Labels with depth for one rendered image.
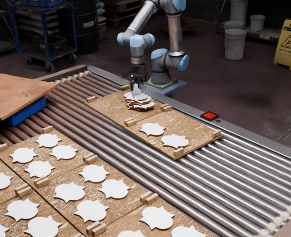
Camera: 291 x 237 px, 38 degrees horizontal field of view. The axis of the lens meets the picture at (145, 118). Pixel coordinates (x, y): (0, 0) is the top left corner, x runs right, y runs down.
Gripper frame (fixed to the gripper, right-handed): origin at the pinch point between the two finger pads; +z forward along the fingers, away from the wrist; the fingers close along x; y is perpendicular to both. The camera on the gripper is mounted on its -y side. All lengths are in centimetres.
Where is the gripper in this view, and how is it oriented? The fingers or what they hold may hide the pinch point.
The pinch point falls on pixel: (135, 93)
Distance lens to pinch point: 251.0
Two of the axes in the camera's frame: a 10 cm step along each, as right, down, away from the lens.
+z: 0.3, 8.8, 4.7
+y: 9.1, 1.7, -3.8
